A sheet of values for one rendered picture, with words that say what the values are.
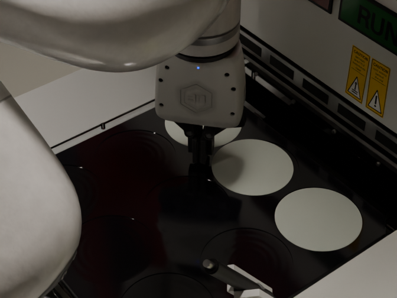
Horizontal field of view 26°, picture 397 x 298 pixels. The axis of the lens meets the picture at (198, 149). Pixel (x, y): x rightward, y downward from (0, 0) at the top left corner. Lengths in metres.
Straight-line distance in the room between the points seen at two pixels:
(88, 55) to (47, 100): 0.81
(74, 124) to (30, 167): 0.77
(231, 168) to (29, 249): 0.60
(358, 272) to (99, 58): 0.45
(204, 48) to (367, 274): 0.28
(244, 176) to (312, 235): 0.12
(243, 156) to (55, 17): 0.62
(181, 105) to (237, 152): 0.13
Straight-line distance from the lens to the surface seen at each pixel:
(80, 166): 1.07
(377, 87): 1.00
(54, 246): 0.49
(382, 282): 0.87
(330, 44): 1.03
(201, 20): 0.52
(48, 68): 2.76
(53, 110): 1.28
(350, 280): 0.86
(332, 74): 1.05
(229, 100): 0.96
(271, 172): 1.05
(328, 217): 1.01
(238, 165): 1.06
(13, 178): 0.48
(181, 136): 1.10
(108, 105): 1.28
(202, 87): 0.96
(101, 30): 0.48
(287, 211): 1.01
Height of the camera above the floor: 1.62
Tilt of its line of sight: 42 degrees down
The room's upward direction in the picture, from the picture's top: straight up
